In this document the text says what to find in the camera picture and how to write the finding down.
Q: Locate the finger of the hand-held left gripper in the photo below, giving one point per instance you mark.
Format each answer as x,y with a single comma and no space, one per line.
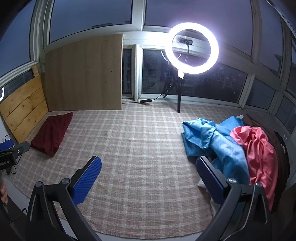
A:
5,145
22,146

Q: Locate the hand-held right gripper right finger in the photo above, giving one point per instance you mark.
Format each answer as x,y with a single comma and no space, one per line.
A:
208,178

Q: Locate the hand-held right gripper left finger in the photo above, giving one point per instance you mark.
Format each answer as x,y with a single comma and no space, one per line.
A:
89,178

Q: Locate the brown shirt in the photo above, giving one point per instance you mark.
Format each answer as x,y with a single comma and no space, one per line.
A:
254,120

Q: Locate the person's left hand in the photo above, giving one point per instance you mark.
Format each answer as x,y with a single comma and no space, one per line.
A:
3,192

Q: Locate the dark red folded cloth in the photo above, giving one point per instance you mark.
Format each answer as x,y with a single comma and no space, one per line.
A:
50,132

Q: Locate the white garment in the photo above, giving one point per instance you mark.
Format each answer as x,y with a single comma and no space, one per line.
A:
215,209

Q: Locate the blue garment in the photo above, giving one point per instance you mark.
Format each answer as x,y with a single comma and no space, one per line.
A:
222,148

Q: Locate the pine plank board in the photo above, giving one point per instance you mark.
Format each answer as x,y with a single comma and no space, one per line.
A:
23,109

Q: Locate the plaid rug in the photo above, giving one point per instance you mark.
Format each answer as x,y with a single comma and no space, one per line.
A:
138,150

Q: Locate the pink garment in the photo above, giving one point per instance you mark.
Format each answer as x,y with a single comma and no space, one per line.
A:
259,150

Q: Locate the light wooden board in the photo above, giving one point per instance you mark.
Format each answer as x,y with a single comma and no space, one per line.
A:
83,74

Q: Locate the black phone holder clip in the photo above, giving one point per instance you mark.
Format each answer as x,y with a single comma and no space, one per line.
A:
186,40

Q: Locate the white window frame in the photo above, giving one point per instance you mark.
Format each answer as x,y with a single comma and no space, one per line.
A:
138,34

